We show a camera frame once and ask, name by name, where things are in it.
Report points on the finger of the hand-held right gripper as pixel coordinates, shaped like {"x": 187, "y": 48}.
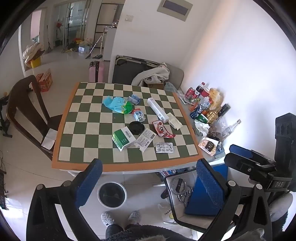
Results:
{"x": 238, "y": 162}
{"x": 240, "y": 149}

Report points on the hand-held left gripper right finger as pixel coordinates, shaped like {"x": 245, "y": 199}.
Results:
{"x": 210, "y": 183}

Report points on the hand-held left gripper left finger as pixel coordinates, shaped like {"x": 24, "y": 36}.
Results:
{"x": 89, "y": 183}

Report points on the white round trash bin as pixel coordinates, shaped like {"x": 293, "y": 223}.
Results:
{"x": 112, "y": 195}

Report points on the green white medicine box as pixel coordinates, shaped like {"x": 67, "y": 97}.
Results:
{"x": 122, "y": 138}

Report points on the black round lid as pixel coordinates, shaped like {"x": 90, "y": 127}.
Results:
{"x": 137, "y": 127}

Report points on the white box red blue print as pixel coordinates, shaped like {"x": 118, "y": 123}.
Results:
{"x": 138, "y": 115}

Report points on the white pink medicine box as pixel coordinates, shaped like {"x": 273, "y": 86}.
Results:
{"x": 157, "y": 110}

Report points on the person's right forearm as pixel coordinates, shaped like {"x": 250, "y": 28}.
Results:
{"x": 278, "y": 206}

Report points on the clear glass bottle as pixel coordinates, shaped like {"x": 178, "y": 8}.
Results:
{"x": 232, "y": 127}

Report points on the chrome metal rings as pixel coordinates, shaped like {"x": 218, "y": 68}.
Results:
{"x": 183, "y": 195}

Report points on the orange snack packet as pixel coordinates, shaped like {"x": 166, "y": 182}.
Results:
{"x": 208, "y": 146}

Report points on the blue printed cardboard box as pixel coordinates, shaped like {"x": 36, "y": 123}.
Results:
{"x": 172, "y": 173}

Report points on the person's left grey slipper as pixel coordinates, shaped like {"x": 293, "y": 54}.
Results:
{"x": 107, "y": 218}

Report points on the person's grey slipper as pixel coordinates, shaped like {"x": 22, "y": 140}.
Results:
{"x": 107, "y": 218}
{"x": 134, "y": 216}

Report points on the black box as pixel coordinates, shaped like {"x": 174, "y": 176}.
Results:
{"x": 224, "y": 110}

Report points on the crumpled white tissue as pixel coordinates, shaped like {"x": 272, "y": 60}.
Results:
{"x": 202, "y": 127}

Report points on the gold bottle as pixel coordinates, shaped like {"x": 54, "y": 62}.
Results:
{"x": 212, "y": 115}

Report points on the white printed plastic bag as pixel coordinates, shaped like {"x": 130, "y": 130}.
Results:
{"x": 166, "y": 212}

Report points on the green white checkered tablecloth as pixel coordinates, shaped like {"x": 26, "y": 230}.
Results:
{"x": 92, "y": 129}

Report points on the person's left leg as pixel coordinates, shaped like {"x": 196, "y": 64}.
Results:
{"x": 114, "y": 233}

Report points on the person's leg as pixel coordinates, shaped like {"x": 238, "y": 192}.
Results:
{"x": 138, "y": 231}
{"x": 114, "y": 233}

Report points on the person's right grey slipper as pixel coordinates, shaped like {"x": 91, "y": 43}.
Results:
{"x": 134, "y": 216}

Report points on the blue white can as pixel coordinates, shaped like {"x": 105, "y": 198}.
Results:
{"x": 196, "y": 112}

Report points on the silver blister pack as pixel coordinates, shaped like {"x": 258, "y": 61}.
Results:
{"x": 164, "y": 147}

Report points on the white paper sheet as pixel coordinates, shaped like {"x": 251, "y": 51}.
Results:
{"x": 49, "y": 139}

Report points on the yellow snack bag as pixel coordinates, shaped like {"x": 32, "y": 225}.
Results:
{"x": 215, "y": 95}

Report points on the person's right leg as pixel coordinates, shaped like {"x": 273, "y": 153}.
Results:
{"x": 138, "y": 231}

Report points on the white printed paper packet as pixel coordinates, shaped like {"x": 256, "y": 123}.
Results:
{"x": 145, "y": 139}

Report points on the white plastic tray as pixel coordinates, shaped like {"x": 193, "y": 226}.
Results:
{"x": 174, "y": 121}

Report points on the red snack packet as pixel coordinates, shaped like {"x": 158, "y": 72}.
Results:
{"x": 161, "y": 129}

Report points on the cola bottle red cap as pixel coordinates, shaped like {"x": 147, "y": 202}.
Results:
{"x": 200, "y": 89}

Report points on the red soda can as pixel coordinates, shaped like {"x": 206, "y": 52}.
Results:
{"x": 190, "y": 92}

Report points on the green snack packet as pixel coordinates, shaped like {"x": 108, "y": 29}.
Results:
{"x": 126, "y": 108}

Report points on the blue plastic bag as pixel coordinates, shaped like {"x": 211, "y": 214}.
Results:
{"x": 112, "y": 102}

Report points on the clear plastic bag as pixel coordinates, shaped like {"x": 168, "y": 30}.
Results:
{"x": 170, "y": 86}

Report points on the small blue white carton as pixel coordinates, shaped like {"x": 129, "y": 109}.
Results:
{"x": 135, "y": 99}

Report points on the dark wooden chair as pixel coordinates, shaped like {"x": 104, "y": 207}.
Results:
{"x": 25, "y": 109}

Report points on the beige chair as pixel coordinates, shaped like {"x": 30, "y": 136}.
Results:
{"x": 175, "y": 74}

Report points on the black metal stand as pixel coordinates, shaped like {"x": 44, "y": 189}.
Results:
{"x": 3, "y": 115}

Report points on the pink suitcase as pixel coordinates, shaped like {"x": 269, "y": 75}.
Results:
{"x": 93, "y": 71}

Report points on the red cardboard box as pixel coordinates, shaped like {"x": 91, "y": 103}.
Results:
{"x": 45, "y": 80}

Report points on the black folding bed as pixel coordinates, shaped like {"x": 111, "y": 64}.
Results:
{"x": 126, "y": 71}

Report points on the yellow bin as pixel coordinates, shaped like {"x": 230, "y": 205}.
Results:
{"x": 35, "y": 62}

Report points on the broom with metal stick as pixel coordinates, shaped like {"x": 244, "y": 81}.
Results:
{"x": 94, "y": 46}

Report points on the white refrigerator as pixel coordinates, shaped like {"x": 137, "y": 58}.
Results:
{"x": 108, "y": 44}

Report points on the dark coat rack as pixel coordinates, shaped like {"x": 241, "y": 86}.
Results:
{"x": 68, "y": 30}

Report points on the grey wall panel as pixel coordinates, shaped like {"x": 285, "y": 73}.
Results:
{"x": 175, "y": 7}

